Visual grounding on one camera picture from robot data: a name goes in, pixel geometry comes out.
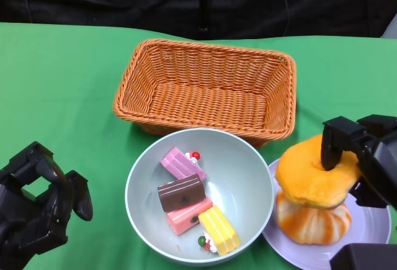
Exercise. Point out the green tablecloth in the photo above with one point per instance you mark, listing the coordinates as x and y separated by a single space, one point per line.
62 80

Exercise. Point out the lavender round plate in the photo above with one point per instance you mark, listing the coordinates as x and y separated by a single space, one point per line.
366 229

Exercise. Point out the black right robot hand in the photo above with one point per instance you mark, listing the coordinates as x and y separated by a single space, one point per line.
381 158

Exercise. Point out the yellow cake slice with cherry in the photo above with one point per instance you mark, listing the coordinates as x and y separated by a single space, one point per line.
220 229

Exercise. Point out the black backdrop curtain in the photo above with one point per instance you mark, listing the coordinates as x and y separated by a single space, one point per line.
124 0

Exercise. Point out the large pink cake with cherry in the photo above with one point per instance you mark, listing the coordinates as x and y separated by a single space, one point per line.
180 164

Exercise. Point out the grey round bowl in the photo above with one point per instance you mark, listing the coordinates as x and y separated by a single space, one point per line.
242 173

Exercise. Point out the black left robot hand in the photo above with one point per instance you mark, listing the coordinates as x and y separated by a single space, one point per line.
34 220

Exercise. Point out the orange wicker basket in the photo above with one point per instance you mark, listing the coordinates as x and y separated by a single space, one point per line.
201 102

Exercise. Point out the small pink cake slice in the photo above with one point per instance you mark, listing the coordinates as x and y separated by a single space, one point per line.
183 218

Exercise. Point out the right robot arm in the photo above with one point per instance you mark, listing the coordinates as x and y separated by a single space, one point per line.
356 257

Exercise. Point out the brown chocolate cake slice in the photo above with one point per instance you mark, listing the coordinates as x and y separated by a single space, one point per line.
180 194

